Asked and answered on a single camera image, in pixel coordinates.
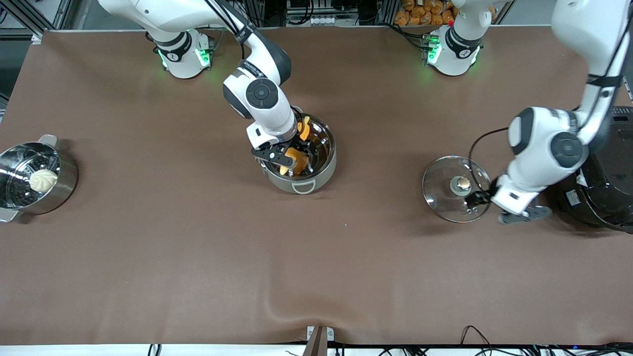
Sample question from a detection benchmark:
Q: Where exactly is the yellow corn cob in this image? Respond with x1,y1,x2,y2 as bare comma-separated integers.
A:
278,116,312,177

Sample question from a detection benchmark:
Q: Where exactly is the glass pot lid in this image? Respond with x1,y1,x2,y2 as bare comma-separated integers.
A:
422,155,493,223

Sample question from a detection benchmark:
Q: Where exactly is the steel cooking pot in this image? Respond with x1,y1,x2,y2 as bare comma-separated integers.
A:
258,105,338,195

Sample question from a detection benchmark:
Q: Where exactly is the steel steamer pot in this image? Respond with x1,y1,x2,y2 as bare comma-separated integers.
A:
0,134,79,223

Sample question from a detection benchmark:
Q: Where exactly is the black rice cooker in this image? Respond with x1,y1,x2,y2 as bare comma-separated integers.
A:
558,106,633,233

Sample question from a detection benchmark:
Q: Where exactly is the brown table cloth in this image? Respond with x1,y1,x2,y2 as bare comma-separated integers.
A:
0,25,633,347

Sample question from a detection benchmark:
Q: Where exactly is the bag of orange buns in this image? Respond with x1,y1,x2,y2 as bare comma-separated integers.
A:
394,0,497,27

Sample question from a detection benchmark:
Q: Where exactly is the white steamed bun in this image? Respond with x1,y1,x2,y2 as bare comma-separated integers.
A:
29,169,59,193

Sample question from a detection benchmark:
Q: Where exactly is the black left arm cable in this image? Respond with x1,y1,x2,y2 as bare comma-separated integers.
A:
467,127,511,196

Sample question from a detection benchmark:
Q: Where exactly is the black looped cable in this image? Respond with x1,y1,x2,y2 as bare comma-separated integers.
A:
460,325,494,348

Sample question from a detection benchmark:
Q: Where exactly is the metal table bracket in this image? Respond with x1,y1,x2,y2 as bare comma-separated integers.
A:
303,325,335,356

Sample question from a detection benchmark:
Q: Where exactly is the aluminium frame profile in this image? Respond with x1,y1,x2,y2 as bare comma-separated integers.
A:
14,0,75,40

